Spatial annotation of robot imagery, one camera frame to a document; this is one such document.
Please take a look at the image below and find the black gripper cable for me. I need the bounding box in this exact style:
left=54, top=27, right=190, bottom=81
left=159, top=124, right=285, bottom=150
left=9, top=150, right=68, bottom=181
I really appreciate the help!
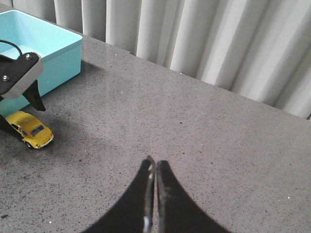
left=0, top=40, right=24, bottom=60

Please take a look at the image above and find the yellow toy beetle car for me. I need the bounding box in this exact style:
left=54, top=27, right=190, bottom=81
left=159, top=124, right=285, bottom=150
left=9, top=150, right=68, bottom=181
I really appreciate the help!
left=5, top=111, right=54, bottom=149

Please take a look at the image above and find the light blue storage box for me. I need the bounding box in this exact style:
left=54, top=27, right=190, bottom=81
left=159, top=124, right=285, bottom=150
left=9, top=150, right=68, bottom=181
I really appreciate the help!
left=0, top=9, right=83, bottom=117

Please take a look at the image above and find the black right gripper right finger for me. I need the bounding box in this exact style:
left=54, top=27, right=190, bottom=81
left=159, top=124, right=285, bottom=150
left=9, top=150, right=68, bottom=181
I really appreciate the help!
left=156, top=160, right=228, bottom=233

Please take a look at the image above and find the grey pleated curtain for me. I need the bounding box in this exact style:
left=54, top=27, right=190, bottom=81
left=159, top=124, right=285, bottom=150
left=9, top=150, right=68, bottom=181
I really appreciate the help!
left=3, top=0, right=311, bottom=118

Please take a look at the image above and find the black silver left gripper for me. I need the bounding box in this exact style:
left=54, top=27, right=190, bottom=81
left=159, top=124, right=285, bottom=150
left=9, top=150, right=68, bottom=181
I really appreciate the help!
left=0, top=52, right=46, bottom=141

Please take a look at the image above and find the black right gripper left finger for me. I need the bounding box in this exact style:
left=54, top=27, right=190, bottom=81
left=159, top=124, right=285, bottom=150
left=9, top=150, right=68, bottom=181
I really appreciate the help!
left=84, top=156, right=156, bottom=233

